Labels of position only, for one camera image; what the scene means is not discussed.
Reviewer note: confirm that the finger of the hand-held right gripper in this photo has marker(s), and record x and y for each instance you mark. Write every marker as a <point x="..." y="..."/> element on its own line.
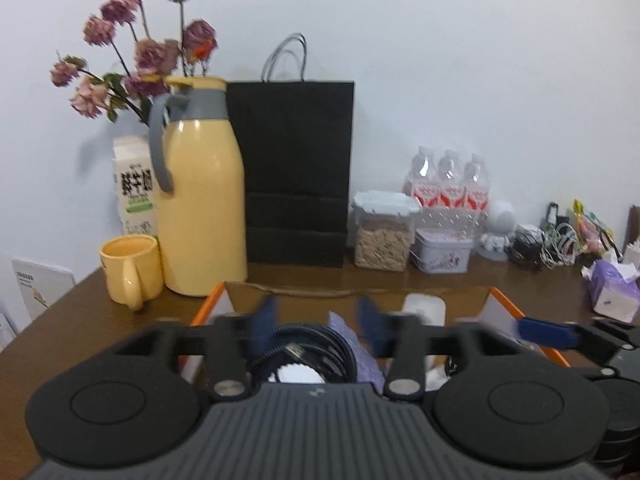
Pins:
<point x="545" y="332"/>

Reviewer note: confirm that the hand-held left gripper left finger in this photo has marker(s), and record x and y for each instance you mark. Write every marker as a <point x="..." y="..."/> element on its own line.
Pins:
<point x="262" y="325"/>

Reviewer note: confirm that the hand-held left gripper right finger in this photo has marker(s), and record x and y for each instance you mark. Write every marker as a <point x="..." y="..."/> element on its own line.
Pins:
<point x="371" y="327"/>

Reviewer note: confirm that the cardboard box with orange edge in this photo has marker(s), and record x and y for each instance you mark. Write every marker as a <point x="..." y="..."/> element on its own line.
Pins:
<point x="500" y="305"/>

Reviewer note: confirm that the purple patterned pouch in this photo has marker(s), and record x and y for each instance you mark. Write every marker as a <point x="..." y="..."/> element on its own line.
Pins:
<point x="345" y="327"/>

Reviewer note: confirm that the white rounded gadget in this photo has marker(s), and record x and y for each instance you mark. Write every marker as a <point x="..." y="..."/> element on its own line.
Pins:
<point x="425" y="307"/>

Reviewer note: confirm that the white round lid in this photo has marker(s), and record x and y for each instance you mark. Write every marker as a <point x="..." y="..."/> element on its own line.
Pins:
<point x="296" y="375"/>

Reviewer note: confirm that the purple tissue pack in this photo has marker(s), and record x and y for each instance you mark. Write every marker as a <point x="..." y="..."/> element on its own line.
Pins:
<point x="612" y="292"/>

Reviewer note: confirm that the black round gadget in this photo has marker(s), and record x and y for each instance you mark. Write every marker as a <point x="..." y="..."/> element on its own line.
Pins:
<point x="525" y="250"/>

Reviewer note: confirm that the clear cereal container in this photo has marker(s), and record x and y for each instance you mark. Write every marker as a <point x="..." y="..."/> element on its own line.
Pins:
<point x="382" y="240"/>

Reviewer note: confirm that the pale printed tin box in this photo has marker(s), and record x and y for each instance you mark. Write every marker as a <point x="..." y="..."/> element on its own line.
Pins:
<point x="442" y="252"/>

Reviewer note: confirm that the colourful snack packets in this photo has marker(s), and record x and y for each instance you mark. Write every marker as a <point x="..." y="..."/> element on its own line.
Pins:
<point x="595" y="232"/>

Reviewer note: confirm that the white tissue box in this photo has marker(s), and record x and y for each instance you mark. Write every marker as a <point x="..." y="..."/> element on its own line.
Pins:
<point x="634" y="255"/>

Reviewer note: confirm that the white robot figurine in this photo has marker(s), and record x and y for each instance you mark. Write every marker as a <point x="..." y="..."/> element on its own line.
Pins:
<point x="500" y="220"/>

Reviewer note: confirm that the brown board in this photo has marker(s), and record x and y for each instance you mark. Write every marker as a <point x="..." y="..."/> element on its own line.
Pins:
<point x="635" y="225"/>

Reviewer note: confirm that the yellow mug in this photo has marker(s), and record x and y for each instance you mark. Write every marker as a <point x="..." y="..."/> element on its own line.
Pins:
<point x="130" y="270"/>

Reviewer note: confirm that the yellow thermos jug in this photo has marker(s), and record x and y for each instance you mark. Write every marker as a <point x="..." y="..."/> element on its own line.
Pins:
<point x="200" y="185"/>

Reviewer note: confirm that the clear water bottle red label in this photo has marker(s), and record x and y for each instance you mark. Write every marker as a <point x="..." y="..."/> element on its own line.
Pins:
<point x="451" y="182"/>
<point x="476" y="185"/>
<point x="422" y="180"/>

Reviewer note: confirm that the black paper bag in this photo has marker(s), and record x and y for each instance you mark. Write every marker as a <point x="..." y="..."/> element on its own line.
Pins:
<point x="295" y="170"/>

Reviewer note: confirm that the white milk carton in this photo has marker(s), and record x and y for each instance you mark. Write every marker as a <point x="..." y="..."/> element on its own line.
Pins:
<point x="132" y="185"/>

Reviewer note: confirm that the white booklet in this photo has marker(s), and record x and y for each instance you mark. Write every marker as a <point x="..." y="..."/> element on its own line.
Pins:
<point x="42" y="285"/>

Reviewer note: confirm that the white paper sheet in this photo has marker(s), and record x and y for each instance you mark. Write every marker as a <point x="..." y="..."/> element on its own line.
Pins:
<point x="6" y="325"/>

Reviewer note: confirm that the dried pink flowers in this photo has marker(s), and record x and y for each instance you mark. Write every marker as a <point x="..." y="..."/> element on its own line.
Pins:
<point x="150" y="55"/>

